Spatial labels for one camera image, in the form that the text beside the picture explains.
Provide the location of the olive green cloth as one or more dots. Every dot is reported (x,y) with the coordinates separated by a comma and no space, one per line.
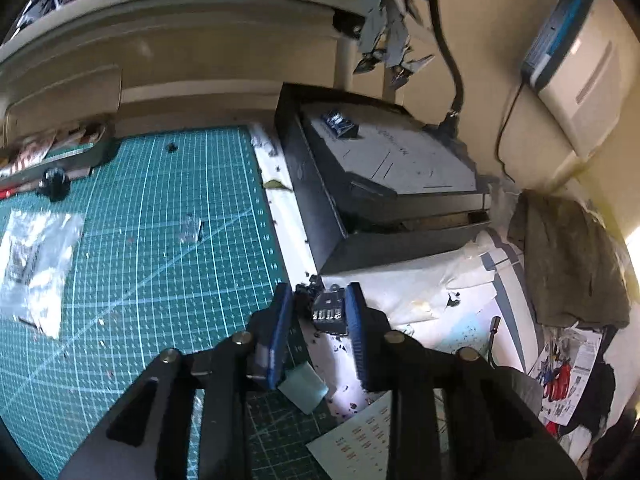
(565,260)

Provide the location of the small black model part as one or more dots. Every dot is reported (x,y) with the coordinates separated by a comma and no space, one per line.
(327,310)

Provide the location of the black screwdriver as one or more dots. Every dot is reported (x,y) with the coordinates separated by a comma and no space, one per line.
(495,340)

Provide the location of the small clear plastic piece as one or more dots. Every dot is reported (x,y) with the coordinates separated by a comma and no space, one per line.
(191,229)

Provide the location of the small blue model part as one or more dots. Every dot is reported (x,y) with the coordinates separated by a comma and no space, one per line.
(340,122)

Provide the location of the clear plastic bag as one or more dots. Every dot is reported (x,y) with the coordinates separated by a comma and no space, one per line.
(35,270)

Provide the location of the printed booklets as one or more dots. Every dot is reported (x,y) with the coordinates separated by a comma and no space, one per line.
(40,147)

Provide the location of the pale green block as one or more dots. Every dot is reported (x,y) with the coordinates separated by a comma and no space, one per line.
(305,387)

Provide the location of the white desk shelf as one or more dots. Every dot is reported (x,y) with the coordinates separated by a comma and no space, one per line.
(200,15)

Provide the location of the white blue paper sheet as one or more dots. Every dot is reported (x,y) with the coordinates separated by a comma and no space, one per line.
(425,280)

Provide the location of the white decal sheet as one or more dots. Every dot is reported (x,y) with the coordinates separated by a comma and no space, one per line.
(360,435)

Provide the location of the green cutting mat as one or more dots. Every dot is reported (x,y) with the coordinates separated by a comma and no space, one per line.
(150,260)

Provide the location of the black round knob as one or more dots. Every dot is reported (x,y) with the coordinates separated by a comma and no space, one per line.
(54,182)

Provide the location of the printed instruction sheet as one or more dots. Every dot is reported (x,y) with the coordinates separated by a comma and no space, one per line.
(565,375)

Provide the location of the white appliance blue top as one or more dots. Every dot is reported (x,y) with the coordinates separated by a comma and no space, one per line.
(585,75)

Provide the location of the black grey box device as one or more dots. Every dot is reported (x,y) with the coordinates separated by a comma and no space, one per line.
(390,170)

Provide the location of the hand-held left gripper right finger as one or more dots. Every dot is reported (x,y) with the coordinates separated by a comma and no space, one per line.
(357,337)

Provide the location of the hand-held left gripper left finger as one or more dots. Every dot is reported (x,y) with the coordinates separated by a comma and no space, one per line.
(280,337)

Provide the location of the beige flat box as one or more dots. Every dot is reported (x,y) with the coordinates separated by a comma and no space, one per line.
(60,100)

